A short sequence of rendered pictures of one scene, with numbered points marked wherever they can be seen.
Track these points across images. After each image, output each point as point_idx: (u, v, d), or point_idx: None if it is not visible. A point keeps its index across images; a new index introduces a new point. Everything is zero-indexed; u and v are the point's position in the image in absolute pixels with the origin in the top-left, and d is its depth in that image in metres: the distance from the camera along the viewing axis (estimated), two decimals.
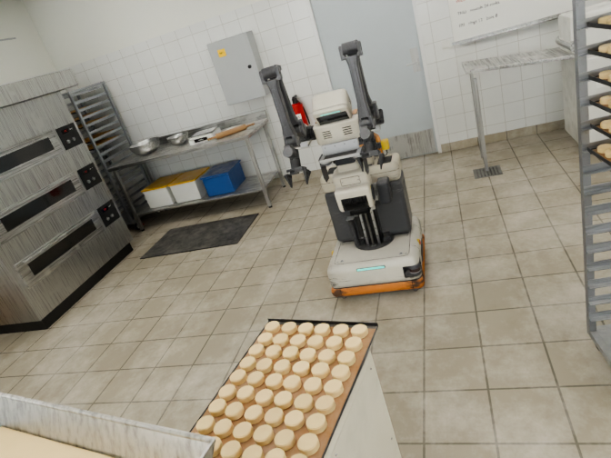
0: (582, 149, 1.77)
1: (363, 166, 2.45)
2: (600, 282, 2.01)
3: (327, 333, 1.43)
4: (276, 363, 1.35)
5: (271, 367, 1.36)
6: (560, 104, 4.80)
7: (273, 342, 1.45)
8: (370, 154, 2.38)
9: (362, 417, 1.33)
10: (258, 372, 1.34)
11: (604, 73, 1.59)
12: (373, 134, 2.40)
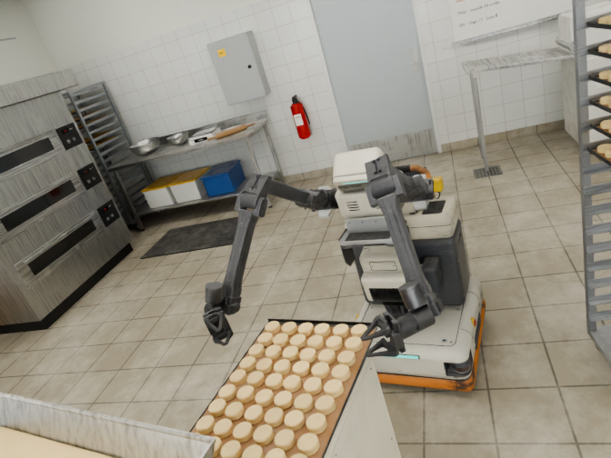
0: (582, 149, 1.77)
1: (367, 332, 1.21)
2: (600, 282, 2.01)
3: (327, 333, 1.43)
4: (276, 363, 1.35)
5: (271, 367, 1.36)
6: (560, 104, 4.80)
7: (273, 342, 1.45)
8: (395, 337, 1.19)
9: (362, 417, 1.33)
10: (258, 372, 1.34)
11: (604, 73, 1.59)
12: (425, 314, 1.22)
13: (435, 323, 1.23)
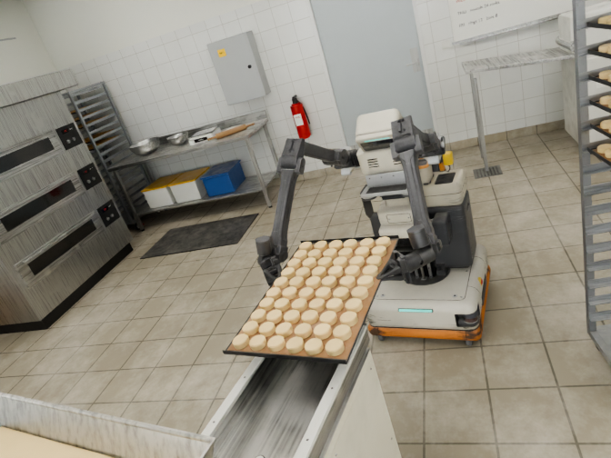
0: (582, 149, 1.77)
1: (382, 273, 1.47)
2: (600, 282, 2.01)
3: (355, 246, 1.66)
4: (314, 269, 1.58)
5: (309, 273, 1.59)
6: (560, 104, 4.80)
7: (308, 256, 1.68)
8: (401, 263, 1.43)
9: (362, 417, 1.33)
10: (298, 276, 1.57)
11: (604, 73, 1.59)
12: (428, 253, 1.47)
13: (435, 259, 1.49)
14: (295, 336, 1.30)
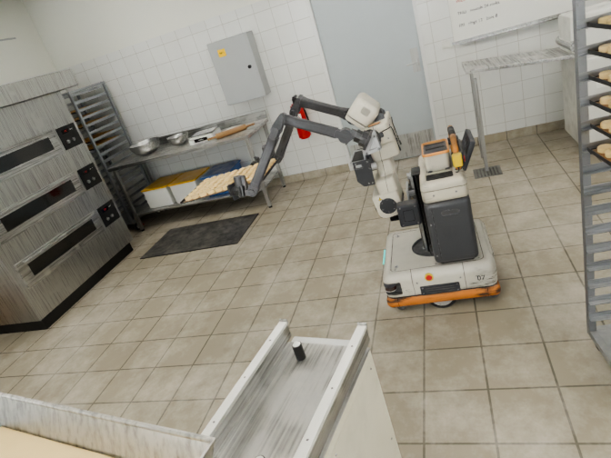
0: (582, 149, 1.77)
1: None
2: (600, 282, 2.01)
3: None
4: (245, 171, 3.04)
5: (245, 172, 3.06)
6: (560, 104, 4.80)
7: None
8: (226, 187, 2.76)
9: (362, 417, 1.33)
10: (241, 171, 3.09)
11: (604, 73, 1.59)
12: (236, 191, 2.69)
13: (240, 197, 2.68)
14: (198, 188, 3.08)
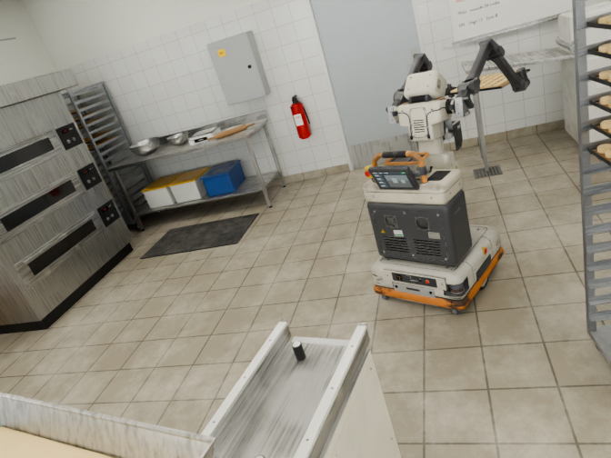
0: (582, 149, 1.77)
1: None
2: (600, 282, 2.01)
3: None
4: (490, 81, 3.32)
5: None
6: (560, 104, 4.80)
7: (494, 83, 3.23)
8: (449, 84, 3.53)
9: (362, 417, 1.33)
10: (498, 79, 3.32)
11: (604, 73, 1.59)
12: None
13: None
14: (496, 74, 3.58)
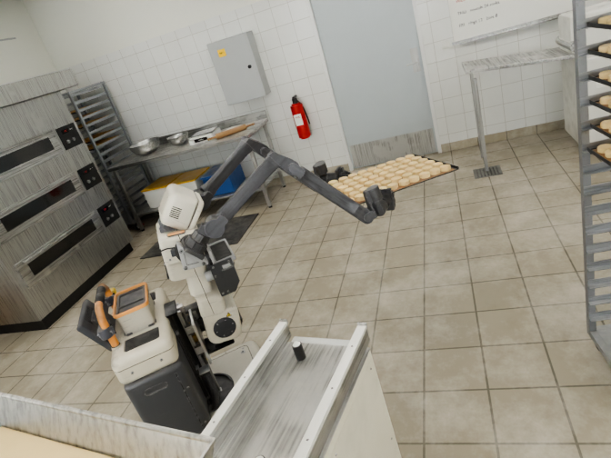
0: (582, 149, 1.77)
1: None
2: (600, 282, 2.01)
3: None
4: (370, 183, 2.19)
5: None
6: (560, 104, 4.80)
7: (359, 192, 2.12)
8: (343, 168, 2.47)
9: (362, 417, 1.33)
10: (382, 182, 2.17)
11: (604, 73, 1.59)
12: None
13: None
14: (419, 161, 2.34)
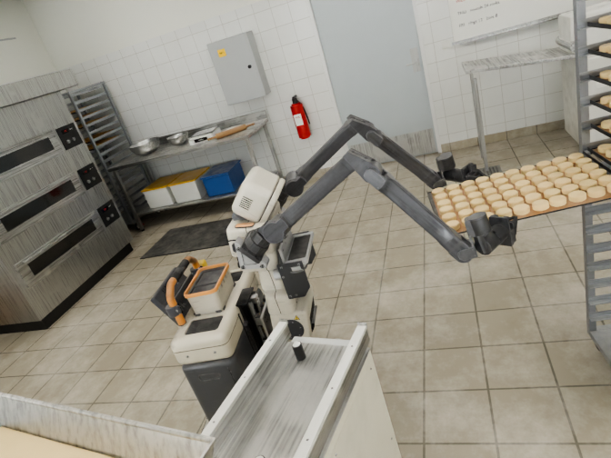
0: (582, 149, 1.77)
1: None
2: (600, 282, 2.01)
3: None
4: (494, 199, 1.63)
5: (498, 203, 1.62)
6: (560, 104, 4.80)
7: (472, 212, 1.60)
8: (475, 165, 1.90)
9: (362, 417, 1.33)
10: (509, 200, 1.59)
11: (604, 73, 1.59)
12: None
13: None
14: (584, 168, 1.62)
